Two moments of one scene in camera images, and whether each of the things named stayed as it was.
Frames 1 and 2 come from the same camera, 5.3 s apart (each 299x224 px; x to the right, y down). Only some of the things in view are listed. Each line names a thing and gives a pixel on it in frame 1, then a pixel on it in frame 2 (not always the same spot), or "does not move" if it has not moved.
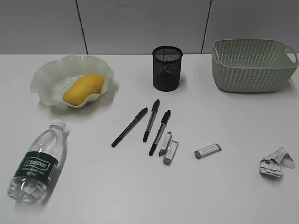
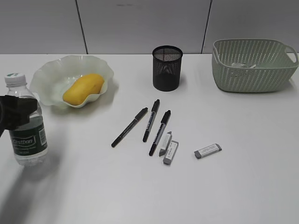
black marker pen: x=137 y=118 does not move
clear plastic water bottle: x=30 y=182 -> x=29 y=142
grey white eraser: x=207 y=151 does not move
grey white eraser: x=171 y=151 does not move
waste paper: x=273 y=164 -> x=243 y=65
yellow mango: x=85 y=85 does not move
